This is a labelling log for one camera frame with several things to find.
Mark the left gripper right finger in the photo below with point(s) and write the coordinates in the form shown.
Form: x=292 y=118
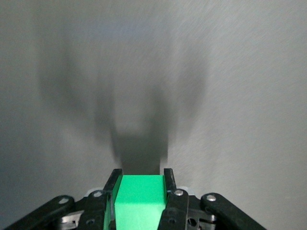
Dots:
x=178 y=208

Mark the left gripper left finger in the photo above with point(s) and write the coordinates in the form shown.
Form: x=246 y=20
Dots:
x=93 y=210

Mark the small green cube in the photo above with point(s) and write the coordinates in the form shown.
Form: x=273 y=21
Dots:
x=139 y=203

